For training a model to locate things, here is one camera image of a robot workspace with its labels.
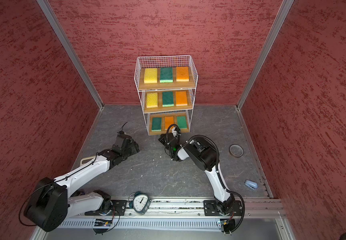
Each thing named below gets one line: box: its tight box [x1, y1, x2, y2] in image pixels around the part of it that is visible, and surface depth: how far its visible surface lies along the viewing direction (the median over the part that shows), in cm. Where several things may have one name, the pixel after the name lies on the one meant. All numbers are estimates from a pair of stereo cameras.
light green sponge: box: [177, 116, 187, 129], surface depth 111 cm
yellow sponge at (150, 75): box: [143, 68, 158, 84], surface depth 77 cm
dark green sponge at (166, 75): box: [159, 67, 174, 83], surface depth 78 cm
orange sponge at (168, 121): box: [164, 116, 174, 129], surface depth 112 cm
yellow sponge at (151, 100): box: [146, 92, 158, 108], surface depth 91 cm
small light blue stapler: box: [244, 179, 258, 191], surface depth 82 cm
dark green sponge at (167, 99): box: [162, 91, 174, 107], surface depth 91 cm
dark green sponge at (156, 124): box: [151, 117, 162, 132], surface depth 107 cm
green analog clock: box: [128, 191, 152, 215], surface depth 74 cm
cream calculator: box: [79, 155, 96, 167], surface depth 90 cm
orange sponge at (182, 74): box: [176, 66, 190, 82], surface depth 79 cm
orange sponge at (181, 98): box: [175, 91, 188, 107], surface depth 91 cm
